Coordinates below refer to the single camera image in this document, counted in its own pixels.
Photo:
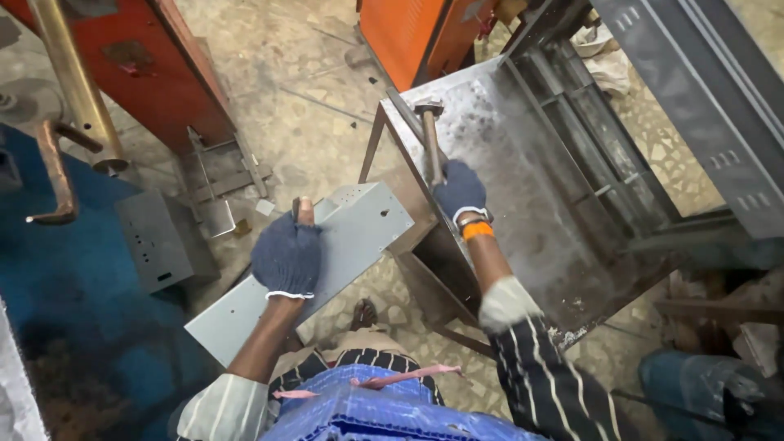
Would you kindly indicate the person's left hand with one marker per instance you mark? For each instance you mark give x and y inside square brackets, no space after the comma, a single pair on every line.
[286,257]

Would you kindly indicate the person's right hand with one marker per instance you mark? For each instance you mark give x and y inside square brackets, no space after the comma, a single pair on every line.
[460,190]

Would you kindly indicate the person's right fingers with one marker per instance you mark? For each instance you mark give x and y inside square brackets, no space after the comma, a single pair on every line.
[450,177]

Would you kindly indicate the grey sheet metal panel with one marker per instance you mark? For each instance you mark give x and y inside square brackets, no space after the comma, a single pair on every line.
[318,263]

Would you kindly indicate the steel work table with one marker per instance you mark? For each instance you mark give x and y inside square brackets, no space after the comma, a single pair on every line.
[490,202]

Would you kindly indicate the orange wristband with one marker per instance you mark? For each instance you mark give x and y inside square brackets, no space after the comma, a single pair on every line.
[477,230]

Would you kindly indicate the orange machine cabinet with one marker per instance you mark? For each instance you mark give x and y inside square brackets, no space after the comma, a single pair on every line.
[422,37]

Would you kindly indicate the person's sandalled foot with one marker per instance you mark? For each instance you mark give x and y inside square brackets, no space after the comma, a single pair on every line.
[365,315]

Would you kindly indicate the white crumpled cloth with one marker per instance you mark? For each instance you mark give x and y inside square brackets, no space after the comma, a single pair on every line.
[603,58]

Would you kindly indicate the pink apron tie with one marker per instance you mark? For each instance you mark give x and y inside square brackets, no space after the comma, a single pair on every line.
[383,378]

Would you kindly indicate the welder foot pedal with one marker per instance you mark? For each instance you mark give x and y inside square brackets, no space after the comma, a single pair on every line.
[223,181]

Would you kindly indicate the blue striped apron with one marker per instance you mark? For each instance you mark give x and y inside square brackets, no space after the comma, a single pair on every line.
[386,407]

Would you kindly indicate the grey perforated metal box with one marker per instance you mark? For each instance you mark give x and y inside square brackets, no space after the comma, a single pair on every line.
[162,242]

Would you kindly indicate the red spot welding machine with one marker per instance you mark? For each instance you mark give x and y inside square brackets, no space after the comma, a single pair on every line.
[141,61]

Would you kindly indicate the blue machine base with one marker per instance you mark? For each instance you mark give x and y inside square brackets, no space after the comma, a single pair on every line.
[86,294]

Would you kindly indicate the grey metal frame rack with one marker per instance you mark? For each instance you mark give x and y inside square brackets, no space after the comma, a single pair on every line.
[603,141]

